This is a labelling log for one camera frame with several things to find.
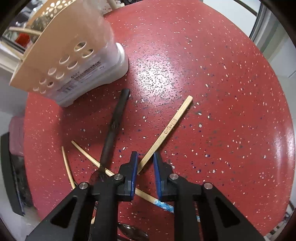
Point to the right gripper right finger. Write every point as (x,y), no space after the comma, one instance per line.
(201,212)

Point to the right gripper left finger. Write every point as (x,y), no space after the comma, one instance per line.
(90,212)

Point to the thin bamboo chopstick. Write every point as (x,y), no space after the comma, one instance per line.
(71,180)

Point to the black handle spoon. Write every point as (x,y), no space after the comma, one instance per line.
(108,147)

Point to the blue patterned chopstick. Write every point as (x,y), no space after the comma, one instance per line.
(138,192)

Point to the printed bamboo chopstick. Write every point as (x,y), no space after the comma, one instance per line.
(165,133)

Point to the long bamboo chopstick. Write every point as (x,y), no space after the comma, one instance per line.
(25,30)

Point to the steel spoon grey handle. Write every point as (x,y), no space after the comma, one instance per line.
(40,23)

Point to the black chair back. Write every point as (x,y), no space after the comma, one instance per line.
(15,178)

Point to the beige utensil holder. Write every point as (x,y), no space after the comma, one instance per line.
(74,54)

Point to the beige flower pattern cart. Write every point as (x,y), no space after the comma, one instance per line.
(46,14)

